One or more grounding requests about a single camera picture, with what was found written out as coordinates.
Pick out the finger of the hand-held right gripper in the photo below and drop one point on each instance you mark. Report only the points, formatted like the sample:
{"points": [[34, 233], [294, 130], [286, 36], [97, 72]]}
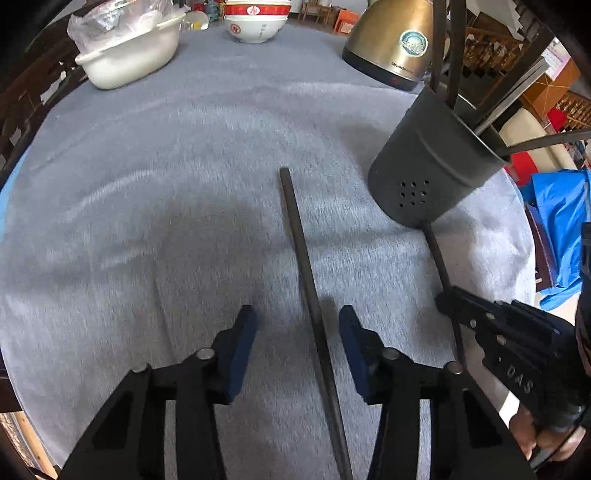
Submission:
{"points": [[457, 309], [475, 300]]}

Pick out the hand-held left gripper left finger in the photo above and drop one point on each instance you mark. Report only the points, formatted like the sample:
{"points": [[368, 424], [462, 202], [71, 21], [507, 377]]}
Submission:
{"points": [[242, 350]]}

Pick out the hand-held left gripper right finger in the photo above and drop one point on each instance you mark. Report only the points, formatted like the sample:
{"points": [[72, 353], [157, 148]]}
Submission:
{"points": [[353, 350]]}

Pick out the dark grey utensil holder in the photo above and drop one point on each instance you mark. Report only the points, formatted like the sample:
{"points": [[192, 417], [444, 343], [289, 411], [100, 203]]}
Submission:
{"points": [[425, 175]]}

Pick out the person's right hand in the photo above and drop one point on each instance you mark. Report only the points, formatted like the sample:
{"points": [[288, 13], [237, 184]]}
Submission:
{"points": [[526, 434]]}

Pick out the dark red box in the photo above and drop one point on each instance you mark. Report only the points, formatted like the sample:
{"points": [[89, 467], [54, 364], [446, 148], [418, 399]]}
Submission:
{"points": [[540, 249]]}

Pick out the blue cloth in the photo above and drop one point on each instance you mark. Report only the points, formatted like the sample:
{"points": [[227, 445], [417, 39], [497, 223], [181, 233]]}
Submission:
{"points": [[563, 207]]}

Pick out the red plastic toy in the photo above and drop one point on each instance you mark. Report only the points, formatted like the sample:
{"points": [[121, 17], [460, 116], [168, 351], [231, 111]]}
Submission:
{"points": [[527, 168]]}

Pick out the cream sofa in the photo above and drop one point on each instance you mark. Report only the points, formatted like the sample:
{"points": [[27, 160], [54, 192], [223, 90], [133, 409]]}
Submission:
{"points": [[531, 134]]}

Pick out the wooden stair railing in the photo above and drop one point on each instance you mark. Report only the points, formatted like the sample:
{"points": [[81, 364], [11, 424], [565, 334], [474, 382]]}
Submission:
{"points": [[489, 50]]}

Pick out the gold electric kettle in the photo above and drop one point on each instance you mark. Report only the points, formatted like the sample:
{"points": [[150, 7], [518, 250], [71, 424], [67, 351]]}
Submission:
{"points": [[388, 41]]}

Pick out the orange plastic stool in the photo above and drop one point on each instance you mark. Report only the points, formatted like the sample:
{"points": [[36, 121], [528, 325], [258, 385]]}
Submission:
{"points": [[344, 18]]}

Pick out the white ceramic pot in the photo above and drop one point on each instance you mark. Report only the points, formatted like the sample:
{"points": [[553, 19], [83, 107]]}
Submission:
{"points": [[129, 55]]}

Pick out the white bowl red band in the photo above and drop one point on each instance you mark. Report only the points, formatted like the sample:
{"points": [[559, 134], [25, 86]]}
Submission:
{"points": [[254, 30], [256, 8]]}

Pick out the light wooden chair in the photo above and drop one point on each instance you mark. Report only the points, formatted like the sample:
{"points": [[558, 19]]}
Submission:
{"points": [[318, 7]]}

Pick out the round floor fan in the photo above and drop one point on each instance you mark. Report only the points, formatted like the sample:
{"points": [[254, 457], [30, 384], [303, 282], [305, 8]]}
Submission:
{"points": [[195, 21]]}

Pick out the dark wooden bench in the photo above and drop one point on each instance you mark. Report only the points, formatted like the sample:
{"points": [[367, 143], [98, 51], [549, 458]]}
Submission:
{"points": [[23, 92]]}

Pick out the clear plastic bag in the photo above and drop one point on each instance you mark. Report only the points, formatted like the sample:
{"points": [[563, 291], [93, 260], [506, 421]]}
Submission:
{"points": [[106, 23]]}

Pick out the wall calendar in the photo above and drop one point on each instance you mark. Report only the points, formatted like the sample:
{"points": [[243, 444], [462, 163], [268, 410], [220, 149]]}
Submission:
{"points": [[556, 55]]}

